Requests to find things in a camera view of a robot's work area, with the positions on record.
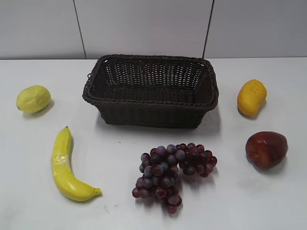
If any yellow-green lemon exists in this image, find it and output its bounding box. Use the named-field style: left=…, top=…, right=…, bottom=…
left=16, top=85, right=51, bottom=114

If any orange-yellow mango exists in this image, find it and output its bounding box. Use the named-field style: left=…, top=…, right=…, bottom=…
left=237, top=80, right=267, bottom=116

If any purple grape bunch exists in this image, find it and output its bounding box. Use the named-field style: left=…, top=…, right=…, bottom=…
left=131, top=143, right=217, bottom=215

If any black wicker basket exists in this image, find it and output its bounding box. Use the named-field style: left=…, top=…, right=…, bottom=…
left=83, top=54, right=219, bottom=129

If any dark red apple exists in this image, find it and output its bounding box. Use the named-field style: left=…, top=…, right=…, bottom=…
left=245, top=131, right=288, bottom=170

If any yellow banana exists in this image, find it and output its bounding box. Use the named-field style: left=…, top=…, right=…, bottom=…
left=51, top=126, right=102, bottom=202

